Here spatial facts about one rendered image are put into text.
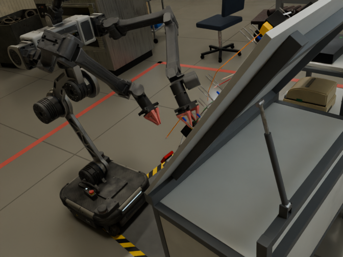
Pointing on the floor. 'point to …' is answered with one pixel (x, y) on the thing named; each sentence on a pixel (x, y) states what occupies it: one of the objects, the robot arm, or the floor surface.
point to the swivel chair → (210, 23)
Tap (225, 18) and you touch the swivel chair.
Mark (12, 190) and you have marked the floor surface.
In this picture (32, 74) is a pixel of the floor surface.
